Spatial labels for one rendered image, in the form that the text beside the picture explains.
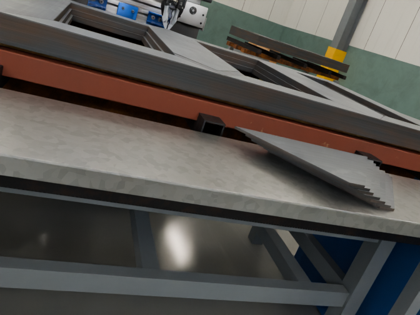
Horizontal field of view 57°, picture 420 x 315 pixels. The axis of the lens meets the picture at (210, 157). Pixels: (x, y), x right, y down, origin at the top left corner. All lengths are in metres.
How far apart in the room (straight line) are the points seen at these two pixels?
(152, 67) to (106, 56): 0.09
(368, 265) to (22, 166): 1.10
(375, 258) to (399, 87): 8.34
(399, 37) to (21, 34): 9.49
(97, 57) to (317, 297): 1.00
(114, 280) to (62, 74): 0.55
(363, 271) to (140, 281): 0.71
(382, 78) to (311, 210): 9.30
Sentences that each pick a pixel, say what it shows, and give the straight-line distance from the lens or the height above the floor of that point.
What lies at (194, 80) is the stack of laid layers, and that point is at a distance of 0.84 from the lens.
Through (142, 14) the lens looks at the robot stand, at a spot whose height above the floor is 0.88.
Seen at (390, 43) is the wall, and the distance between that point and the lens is 10.10.
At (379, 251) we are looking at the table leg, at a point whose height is 0.47.
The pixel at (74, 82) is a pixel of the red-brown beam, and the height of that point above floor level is 0.77.
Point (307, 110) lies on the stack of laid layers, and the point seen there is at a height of 0.84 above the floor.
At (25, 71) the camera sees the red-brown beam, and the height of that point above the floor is 0.77.
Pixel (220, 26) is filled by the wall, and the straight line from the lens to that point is 12.32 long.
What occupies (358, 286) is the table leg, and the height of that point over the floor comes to 0.33.
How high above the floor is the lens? 0.98
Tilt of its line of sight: 20 degrees down
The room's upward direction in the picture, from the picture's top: 19 degrees clockwise
